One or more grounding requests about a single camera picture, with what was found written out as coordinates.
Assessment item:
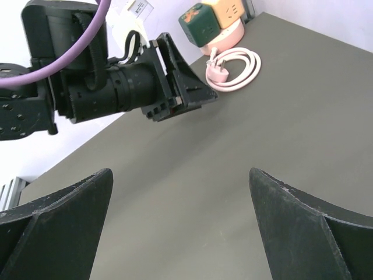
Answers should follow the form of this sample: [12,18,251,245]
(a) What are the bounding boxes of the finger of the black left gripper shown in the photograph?
[156,33,218,108]

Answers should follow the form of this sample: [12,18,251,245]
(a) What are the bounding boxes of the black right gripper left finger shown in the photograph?
[1,169,113,279]

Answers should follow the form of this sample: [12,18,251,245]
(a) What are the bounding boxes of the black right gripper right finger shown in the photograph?
[249,168,372,279]

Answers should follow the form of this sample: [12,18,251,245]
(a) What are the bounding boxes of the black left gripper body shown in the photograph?
[66,43,181,123]

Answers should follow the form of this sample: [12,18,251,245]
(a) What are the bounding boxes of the pink cord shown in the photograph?
[205,46,262,93]

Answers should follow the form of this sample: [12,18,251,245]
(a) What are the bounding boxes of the green wooden hexagon socket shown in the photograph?
[178,0,245,55]

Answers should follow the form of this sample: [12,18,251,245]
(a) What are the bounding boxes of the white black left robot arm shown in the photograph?
[1,1,218,141]

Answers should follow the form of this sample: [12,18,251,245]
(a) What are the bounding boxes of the aluminium frame rail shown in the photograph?
[0,177,30,212]

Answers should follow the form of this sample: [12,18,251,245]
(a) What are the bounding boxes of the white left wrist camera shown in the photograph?
[105,0,153,47]

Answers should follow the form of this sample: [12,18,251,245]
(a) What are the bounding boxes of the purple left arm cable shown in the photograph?
[0,0,112,87]

